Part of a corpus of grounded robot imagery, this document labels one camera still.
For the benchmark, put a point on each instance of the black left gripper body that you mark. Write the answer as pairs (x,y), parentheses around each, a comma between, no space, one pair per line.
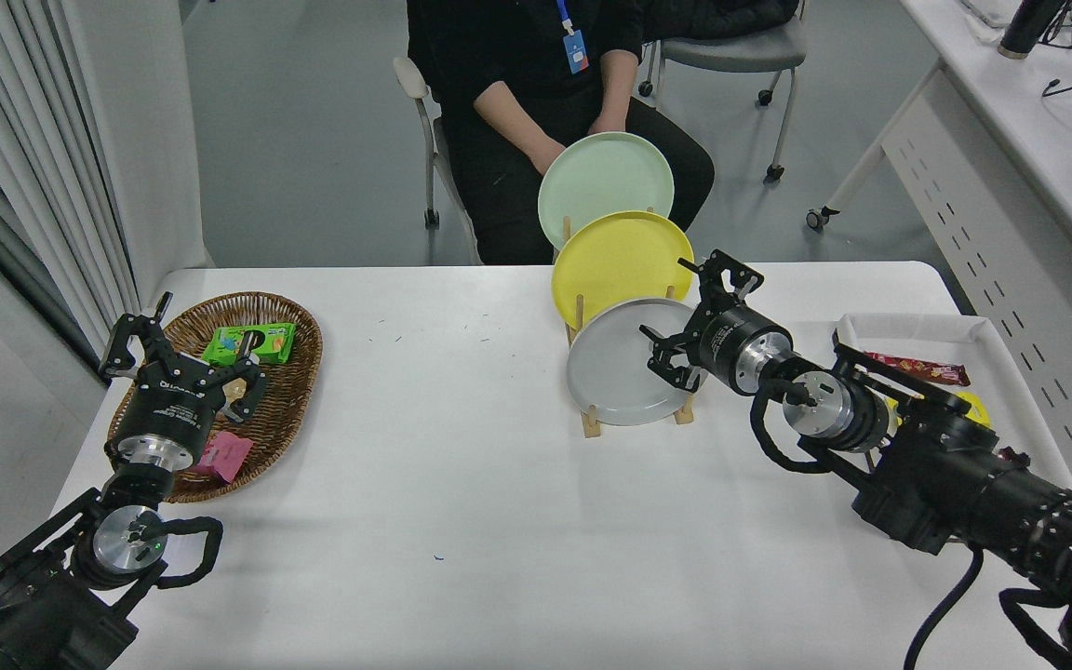
(168,405)

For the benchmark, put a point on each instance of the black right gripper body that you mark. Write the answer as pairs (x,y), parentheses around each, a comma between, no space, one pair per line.
(722,349)

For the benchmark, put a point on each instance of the grey plate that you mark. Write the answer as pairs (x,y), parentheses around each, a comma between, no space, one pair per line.
(610,372)

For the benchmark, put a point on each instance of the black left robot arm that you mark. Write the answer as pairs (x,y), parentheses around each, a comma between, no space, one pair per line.
(33,614)

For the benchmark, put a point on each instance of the person's right forearm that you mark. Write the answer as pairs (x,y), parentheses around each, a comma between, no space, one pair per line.
(508,113)

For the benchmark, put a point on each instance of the person's left forearm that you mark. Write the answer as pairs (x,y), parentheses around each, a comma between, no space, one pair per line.
(618,84)

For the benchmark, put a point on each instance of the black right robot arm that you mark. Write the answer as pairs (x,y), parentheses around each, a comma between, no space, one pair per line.
(964,475)

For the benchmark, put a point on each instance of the yellow plate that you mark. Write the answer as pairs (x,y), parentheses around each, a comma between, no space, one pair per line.
(620,261)

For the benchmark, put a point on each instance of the wooden plate rack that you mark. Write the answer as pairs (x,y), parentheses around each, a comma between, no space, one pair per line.
(590,426)

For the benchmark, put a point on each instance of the pale green plate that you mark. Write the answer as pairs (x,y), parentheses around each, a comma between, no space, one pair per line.
(601,177)

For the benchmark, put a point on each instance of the person's left hand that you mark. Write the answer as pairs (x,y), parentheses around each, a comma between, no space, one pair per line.
(609,124)

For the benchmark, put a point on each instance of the person's right hand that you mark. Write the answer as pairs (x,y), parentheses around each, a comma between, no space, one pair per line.
(545,155)

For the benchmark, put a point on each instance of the tan snack packet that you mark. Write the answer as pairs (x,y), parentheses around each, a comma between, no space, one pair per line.
(238,389)

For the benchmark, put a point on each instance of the brown wicker basket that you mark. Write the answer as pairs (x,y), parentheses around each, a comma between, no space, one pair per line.
(285,400)

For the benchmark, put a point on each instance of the green snack packet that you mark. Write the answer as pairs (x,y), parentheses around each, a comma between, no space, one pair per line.
(220,349)

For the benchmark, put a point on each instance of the pink snack packet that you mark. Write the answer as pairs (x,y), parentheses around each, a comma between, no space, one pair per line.
(224,456)

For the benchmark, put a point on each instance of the white tray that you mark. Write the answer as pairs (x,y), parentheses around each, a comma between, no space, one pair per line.
(917,335)

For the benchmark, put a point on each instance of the red snack bar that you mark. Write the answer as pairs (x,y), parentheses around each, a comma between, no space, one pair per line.
(927,369)

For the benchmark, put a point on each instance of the grey chair with casters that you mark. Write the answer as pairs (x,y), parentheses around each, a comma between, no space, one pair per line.
(731,51)

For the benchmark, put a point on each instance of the yellow snack packet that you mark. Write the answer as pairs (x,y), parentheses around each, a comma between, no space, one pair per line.
(975,407)

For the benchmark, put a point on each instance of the black jacket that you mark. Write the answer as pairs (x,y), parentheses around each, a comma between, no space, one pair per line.
(722,14)

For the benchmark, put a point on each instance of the person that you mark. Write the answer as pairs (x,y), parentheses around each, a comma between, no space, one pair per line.
(499,46)

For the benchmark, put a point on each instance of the white desk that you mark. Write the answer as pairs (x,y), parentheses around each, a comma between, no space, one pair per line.
(1029,121)

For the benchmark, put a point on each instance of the black bottle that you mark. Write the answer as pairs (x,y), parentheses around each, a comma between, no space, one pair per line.
(1025,23)

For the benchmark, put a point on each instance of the black eyeglasses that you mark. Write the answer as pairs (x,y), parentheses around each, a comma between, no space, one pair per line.
(1064,35)

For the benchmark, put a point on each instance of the white frame chair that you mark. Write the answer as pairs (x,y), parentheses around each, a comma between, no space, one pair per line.
(410,79)

